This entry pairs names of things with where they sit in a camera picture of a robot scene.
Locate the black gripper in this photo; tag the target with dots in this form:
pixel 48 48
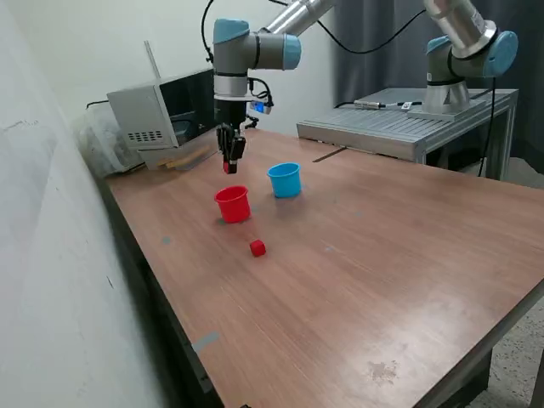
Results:
pixel 230 112

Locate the red cube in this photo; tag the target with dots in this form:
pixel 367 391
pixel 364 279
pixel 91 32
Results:
pixel 257 248
pixel 232 168

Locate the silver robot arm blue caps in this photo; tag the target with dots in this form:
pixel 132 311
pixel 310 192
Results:
pixel 272 47

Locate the red plastic cup bin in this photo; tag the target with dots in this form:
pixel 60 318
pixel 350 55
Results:
pixel 233 208

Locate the blue plastic cup bin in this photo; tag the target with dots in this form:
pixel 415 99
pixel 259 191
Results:
pixel 285 185

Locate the clear plastic storage bin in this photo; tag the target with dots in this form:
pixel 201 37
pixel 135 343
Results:
pixel 102 144

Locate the silver microwave black door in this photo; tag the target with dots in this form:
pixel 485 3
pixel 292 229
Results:
pixel 140 106

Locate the thin grey rod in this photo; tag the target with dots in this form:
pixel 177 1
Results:
pixel 152 59

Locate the aluminium extrusion robot stand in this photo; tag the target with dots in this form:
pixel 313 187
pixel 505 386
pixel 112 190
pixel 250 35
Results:
pixel 361 123

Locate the silver cylindrical connector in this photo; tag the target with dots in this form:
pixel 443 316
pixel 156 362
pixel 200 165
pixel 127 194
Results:
pixel 369 104

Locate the dark grey curtain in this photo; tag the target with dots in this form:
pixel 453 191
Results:
pixel 382 72

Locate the white prohibition sign sticker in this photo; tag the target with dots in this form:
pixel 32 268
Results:
pixel 406 105

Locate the aluminium base mounting plate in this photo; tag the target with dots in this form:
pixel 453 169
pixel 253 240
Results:
pixel 442 114

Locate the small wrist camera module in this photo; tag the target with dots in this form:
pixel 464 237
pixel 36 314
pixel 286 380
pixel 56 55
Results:
pixel 260 107

